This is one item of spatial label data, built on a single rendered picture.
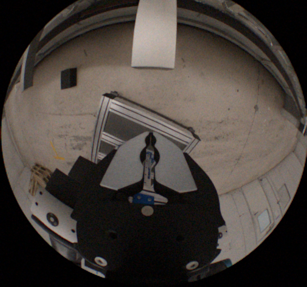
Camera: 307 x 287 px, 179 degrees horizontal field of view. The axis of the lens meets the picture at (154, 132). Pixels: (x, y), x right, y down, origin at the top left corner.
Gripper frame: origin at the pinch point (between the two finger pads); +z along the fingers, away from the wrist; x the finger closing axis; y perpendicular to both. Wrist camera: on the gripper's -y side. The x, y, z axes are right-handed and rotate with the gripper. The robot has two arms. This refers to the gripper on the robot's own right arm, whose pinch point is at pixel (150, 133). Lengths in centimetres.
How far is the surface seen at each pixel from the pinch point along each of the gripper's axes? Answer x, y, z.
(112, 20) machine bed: -35, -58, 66
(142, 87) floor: -10, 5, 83
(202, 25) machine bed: 33, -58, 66
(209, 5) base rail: 13.6, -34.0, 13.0
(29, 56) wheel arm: -23.6, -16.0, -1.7
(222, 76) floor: 63, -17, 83
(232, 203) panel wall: 198, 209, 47
